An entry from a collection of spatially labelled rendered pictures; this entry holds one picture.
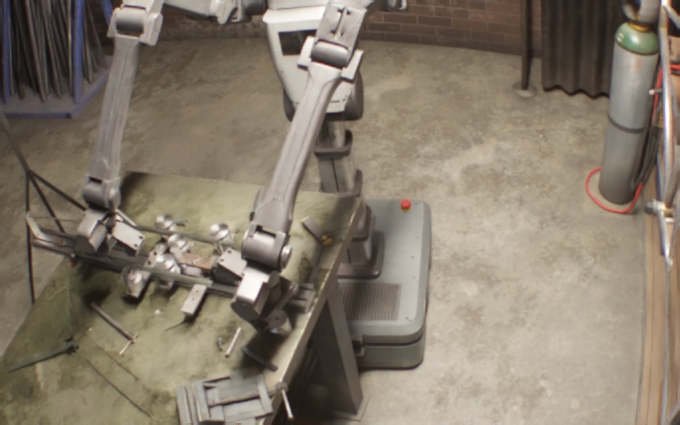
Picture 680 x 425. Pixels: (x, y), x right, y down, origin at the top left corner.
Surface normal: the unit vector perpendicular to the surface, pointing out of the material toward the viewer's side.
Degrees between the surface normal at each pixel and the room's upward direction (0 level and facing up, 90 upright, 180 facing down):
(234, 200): 0
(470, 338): 0
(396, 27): 90
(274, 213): 42
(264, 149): 0
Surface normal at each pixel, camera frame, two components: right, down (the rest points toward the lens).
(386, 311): -0.14, -0.70
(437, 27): -0.32, 0.70
